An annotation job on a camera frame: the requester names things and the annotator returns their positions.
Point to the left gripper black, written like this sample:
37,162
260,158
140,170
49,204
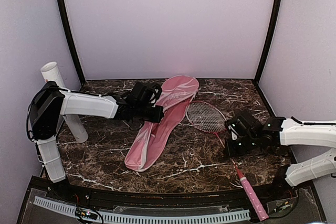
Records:
158,116

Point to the black corner post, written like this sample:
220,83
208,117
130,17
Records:
268,41
70,41

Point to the black left corner post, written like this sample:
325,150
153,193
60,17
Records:
70,41

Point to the black right corner post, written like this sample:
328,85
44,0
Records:
268,41

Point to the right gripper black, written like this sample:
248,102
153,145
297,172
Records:
229,150

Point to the white shuttlecock tube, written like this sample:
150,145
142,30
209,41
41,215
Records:
51,72

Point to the pink racket bag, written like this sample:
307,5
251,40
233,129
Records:
150,142

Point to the black front rail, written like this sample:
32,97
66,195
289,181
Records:
106,198

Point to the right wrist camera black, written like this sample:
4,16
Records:
231,127

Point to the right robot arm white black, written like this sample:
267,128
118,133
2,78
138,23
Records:
248,133

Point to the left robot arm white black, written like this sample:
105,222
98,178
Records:
52,101

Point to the red badminton racket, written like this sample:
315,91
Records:
207,118

